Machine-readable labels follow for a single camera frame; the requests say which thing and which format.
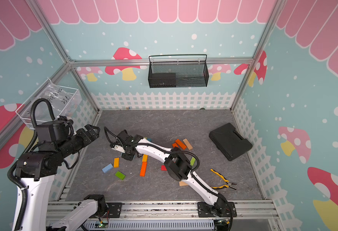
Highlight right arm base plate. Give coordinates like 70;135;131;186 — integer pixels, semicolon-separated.
197;202;237;218

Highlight tan flat block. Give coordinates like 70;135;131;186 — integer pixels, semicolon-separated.
179;181;188;186

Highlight orange long block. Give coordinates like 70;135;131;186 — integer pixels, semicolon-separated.
140;162;147;177

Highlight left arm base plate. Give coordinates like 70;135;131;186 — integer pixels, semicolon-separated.
106;202;123;218

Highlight yellow-orange long block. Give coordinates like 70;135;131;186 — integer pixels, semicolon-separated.
142;155;148;163

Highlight small orange-yellow block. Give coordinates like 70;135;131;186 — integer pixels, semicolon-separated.
113;157;120;168

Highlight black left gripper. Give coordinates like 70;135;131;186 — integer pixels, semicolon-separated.
58;124;101;158

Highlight yellow black pliers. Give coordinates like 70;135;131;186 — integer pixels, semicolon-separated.
210;168;237;190

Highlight green block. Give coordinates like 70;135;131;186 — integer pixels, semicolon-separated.
115;171;126;181

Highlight yellow-green flat block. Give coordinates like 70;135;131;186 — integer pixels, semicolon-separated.
190;157;196;166

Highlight black box in basket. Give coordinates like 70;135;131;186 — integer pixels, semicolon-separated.
148;73;176;88

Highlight black wire mesh basket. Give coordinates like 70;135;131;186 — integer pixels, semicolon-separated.
148;54;209;88

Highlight green circuit board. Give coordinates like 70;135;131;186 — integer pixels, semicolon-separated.
95;221;109;229

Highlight clear plastic wall bin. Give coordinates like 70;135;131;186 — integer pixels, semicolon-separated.
16;80;82;130

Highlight tan long block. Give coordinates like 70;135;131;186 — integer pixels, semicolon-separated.
183;139;193;150

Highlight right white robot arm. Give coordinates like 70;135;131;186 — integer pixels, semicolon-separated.
104;127;236;217

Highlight black plastic tool case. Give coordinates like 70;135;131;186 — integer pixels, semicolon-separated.
209;123;253;161

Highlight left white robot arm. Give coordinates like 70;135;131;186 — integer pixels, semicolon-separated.
7;98;109;231

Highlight light blue block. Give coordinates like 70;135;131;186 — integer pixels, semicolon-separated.
102;164;114;173

